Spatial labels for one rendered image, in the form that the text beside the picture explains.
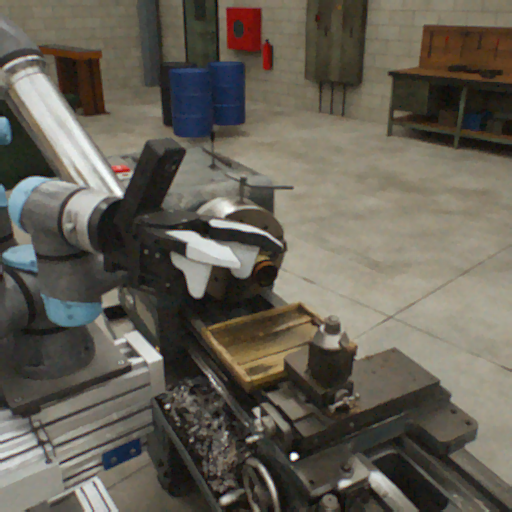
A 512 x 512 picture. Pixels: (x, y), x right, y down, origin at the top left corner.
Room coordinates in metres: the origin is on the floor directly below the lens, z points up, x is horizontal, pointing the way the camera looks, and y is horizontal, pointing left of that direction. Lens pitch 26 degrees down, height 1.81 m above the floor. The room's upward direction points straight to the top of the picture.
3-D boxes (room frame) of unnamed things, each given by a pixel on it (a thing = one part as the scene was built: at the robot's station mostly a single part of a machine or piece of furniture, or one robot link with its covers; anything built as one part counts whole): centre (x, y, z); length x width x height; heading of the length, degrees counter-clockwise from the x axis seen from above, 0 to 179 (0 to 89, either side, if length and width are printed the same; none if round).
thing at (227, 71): (9.10, 0.50, 0.44); 0.59 x 0.59 x 0.88
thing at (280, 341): (1.41, -0.06, 0.89); 0.36 x 0.30 x 0.04; 119
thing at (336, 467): (1.05, -0.25, 0.90); 0.47 x 0.30 x 0.06; 119
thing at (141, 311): (1.98, 0.28, 0.43); 0.60 x 0.48 x 0.86; 29
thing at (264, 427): (0.97, 0.00, 0.95); 0.07 x 0.04 x 0.04; 119
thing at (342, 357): (1.06, -0.16, 1.07); 0.07 x 0.07 x 0.10; 29
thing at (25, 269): (0.93, 0.40, 1.33); 0.13 x 0.12 x 0.14; 146
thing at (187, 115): (8.26, 0.94, 0.44); 0.59 x 0.59 x 0.88
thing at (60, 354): (0.94, 0.40, 1.21); 0.15 x 0.15 x 0.10
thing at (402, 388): (1.08, -0.22, 0.95); 0.43 x 0.17 x 0.05; 119
